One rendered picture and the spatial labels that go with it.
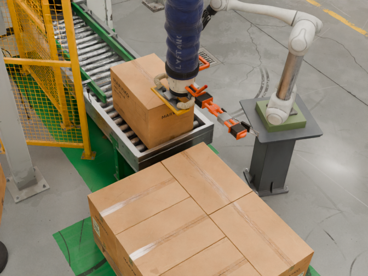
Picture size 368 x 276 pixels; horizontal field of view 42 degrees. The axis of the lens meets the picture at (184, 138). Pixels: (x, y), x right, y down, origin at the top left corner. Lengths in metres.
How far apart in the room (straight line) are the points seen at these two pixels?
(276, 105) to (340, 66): 2.59
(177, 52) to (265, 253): 1.37
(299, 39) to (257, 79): 2.44
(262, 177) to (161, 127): 0.98
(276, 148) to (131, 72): 1.27
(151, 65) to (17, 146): 1.21
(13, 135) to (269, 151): 1.97
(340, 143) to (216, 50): 1.90
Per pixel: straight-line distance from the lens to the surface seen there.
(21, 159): 4.04
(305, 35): 3.02
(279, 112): 3.34
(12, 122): 3.79
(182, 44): 2.99
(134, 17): 6.40
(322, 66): 5.79
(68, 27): 3.62
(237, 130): 2.88
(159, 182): 3.45
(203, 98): 3.09
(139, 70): 3.77
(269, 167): 3.95
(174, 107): 3.20
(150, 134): 3.57
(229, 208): 3.32
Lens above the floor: 3.13
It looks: 43 degrees down
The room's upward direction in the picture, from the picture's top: 2 degrees clockwise
